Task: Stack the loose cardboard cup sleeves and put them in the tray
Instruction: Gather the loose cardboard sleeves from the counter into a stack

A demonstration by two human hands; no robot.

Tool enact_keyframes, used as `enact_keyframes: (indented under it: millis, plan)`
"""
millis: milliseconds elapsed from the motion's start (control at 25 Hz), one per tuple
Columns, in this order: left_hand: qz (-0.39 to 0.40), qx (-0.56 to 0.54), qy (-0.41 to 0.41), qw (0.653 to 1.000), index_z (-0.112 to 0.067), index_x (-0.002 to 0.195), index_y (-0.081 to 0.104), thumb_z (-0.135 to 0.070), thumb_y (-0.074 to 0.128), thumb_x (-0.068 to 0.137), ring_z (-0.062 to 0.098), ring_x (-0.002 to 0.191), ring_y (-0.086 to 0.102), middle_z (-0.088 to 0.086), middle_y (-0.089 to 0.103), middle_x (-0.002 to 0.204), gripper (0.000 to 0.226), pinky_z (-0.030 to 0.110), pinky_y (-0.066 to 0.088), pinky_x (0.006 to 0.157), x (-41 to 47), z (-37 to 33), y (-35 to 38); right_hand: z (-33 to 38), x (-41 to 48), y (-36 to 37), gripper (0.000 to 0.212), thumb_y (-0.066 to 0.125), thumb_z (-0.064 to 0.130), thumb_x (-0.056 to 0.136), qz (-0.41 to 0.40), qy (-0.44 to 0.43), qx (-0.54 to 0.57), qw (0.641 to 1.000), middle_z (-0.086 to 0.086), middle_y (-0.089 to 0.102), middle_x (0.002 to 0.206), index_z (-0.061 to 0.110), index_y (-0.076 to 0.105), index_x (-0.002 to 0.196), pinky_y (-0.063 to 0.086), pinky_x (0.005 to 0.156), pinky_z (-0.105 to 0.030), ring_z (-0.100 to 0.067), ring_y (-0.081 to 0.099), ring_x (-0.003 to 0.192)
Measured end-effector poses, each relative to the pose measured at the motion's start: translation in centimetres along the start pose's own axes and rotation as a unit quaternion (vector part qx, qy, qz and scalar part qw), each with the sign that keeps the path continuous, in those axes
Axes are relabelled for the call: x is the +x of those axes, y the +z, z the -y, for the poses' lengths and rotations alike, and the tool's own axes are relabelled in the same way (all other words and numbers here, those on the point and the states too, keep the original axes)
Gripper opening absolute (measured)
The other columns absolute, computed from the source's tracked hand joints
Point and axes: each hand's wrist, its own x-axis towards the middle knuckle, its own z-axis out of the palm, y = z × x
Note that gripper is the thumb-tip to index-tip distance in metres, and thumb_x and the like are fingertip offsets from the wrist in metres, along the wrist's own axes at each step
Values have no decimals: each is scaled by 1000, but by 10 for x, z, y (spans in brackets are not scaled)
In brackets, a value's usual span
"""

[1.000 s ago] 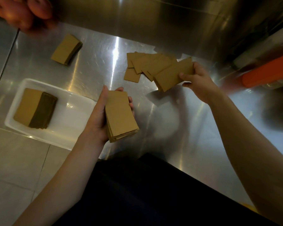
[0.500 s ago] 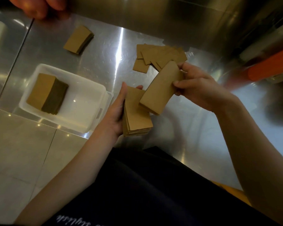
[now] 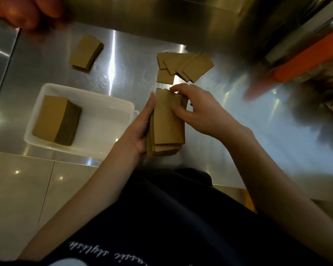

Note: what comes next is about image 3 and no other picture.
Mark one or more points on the white plastic tray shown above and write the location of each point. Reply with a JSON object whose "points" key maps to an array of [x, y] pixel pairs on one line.
{"points": [[105, 127]]}

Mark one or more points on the person's right hand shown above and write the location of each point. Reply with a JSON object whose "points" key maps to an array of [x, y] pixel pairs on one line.
{"points": [[211, 119]]}

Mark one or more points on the black printed shirt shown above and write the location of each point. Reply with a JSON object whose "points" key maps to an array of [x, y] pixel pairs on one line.
{"points": [[169, 218]]}

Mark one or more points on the person's left hand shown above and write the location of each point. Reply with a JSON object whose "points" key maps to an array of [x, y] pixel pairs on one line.
{"points": [[134, 135]]}

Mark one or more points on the yellow stool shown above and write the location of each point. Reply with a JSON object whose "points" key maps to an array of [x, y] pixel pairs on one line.
{"points": [[248, 200]]}

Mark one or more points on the person's left forearm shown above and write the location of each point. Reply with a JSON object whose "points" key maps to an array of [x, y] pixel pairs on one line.
{"points": [[80, 202]]}

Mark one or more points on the gathered bundle brown paper pieces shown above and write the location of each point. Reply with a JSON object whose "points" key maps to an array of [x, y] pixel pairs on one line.
{"points": [[168, 130]]}

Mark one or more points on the white tube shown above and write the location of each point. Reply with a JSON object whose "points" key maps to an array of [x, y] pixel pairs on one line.
{"points": [[302, 30]]}

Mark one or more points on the orange box at right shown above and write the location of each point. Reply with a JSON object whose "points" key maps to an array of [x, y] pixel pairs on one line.
{"points": [[308, 59]]}

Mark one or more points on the small cardboard stack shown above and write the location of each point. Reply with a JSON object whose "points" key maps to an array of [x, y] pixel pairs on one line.
{"points": [[83, 52]]}

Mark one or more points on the person's right forearm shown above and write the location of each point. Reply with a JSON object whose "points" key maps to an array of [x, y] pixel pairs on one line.
{"points": [[288, 196]]}

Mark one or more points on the fanned row brown paper pieces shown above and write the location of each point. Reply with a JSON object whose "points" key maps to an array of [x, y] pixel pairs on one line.
{"points": [[194, 67]]}

